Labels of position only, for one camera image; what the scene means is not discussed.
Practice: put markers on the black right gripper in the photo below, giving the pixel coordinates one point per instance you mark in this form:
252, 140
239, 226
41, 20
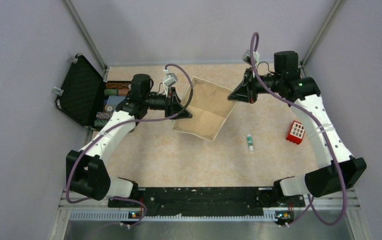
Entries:
248, 92

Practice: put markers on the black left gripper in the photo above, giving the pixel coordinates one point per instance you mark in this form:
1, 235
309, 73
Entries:
173, 103

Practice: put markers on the beige letter paper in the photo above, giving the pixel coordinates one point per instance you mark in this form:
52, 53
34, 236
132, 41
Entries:
210, 109

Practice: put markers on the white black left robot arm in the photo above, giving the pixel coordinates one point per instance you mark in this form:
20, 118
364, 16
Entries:
86, 169

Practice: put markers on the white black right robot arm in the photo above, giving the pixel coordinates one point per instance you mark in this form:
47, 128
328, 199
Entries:
336, 164

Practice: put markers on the green white glue stick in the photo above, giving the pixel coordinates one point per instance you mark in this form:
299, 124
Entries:
249, 140

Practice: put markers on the black poker chip case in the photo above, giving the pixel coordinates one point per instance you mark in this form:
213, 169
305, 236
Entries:
86, 97

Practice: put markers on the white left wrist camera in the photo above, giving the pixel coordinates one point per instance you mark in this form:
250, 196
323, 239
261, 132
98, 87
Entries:
169, 79

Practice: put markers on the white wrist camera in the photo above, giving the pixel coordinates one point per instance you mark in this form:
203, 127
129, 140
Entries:
169, 79
248, 55

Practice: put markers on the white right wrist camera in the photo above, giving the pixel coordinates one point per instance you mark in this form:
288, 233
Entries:
248, 55

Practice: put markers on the aluminium front frame rail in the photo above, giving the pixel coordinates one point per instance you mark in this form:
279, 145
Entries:
93, 210

